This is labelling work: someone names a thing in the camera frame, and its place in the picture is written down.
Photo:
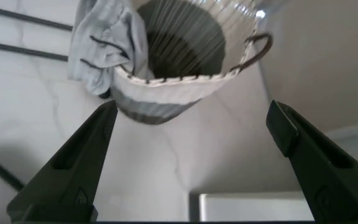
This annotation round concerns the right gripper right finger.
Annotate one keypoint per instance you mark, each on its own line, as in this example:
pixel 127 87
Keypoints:
pixel 328 174

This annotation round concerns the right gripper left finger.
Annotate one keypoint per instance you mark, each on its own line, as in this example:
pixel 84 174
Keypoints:
pixel 70 174

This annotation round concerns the black clothes rack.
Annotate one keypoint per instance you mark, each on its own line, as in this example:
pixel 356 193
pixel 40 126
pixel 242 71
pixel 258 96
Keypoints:
pixel 26 51

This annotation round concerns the white laundry basket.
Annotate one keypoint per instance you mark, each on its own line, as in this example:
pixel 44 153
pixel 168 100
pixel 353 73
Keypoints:
pixel 172 90

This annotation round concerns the pale grey shorts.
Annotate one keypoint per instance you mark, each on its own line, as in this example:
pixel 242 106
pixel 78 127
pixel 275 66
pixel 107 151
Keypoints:
pixel 104 40

